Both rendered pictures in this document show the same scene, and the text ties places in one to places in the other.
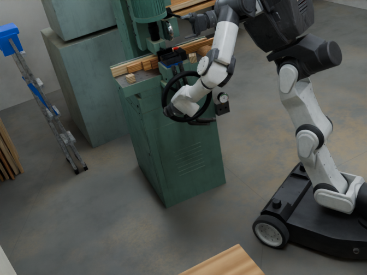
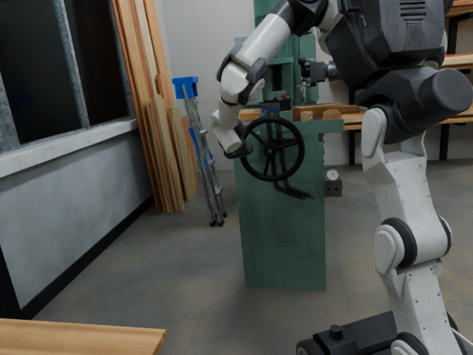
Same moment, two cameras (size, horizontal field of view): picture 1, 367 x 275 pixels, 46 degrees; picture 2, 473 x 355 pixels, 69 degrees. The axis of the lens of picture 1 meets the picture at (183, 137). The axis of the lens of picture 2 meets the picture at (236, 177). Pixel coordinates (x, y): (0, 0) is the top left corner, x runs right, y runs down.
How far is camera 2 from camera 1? 125 cm
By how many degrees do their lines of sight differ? 33
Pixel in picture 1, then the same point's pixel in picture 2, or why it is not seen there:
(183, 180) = (270, 261)
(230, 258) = (131, 341)
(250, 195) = (342, 318)
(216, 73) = (232, 79)
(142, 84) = not seen: hidden behind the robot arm
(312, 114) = (407, 203)
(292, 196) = (372, 338)
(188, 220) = (253, 307)
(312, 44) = (417, 75)
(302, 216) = not seen: outside the picture
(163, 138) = (253, 200)
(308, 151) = (386, 263)
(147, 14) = not seen: hidden behind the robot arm
